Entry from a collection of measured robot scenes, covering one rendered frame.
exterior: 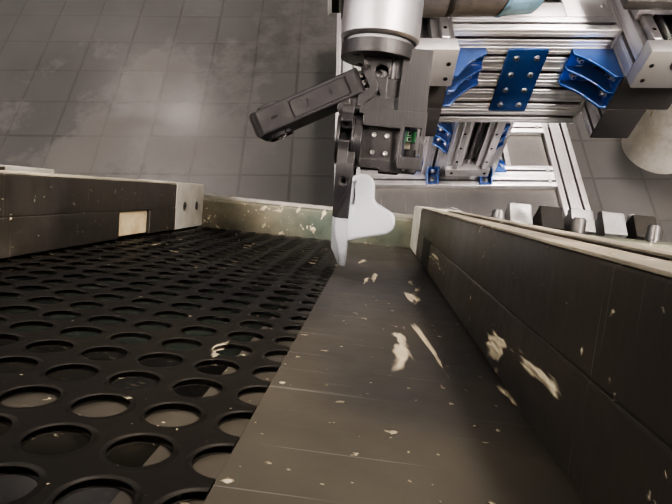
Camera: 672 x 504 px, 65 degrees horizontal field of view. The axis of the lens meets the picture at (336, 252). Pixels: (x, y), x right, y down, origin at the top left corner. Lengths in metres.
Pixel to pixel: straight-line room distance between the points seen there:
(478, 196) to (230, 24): 1.58
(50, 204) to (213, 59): 2.17
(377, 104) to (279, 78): 2.03
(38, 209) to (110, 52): 2.35
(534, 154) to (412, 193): 0.48
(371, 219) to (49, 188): 0.30
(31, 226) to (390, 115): 0.33
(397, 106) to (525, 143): 1.58
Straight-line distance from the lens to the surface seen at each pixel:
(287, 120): 0.52
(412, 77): 0.52
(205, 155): 2.26
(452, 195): 1.85
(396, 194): 1.82
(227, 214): 0.94
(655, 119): 2.34
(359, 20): 0.52
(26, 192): 0.53
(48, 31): 3.11
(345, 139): 0.50
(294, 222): 0.92
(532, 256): 0.23
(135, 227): 0.72
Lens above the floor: 1.65
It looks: 59 degrees down
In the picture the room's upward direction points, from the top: straight up
